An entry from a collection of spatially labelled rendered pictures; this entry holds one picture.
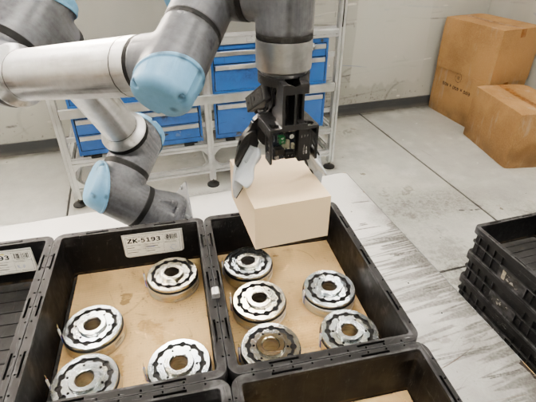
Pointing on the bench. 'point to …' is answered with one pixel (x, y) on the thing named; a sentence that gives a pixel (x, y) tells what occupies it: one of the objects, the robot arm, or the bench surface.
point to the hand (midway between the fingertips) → (277, 188)
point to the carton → (283, 203)
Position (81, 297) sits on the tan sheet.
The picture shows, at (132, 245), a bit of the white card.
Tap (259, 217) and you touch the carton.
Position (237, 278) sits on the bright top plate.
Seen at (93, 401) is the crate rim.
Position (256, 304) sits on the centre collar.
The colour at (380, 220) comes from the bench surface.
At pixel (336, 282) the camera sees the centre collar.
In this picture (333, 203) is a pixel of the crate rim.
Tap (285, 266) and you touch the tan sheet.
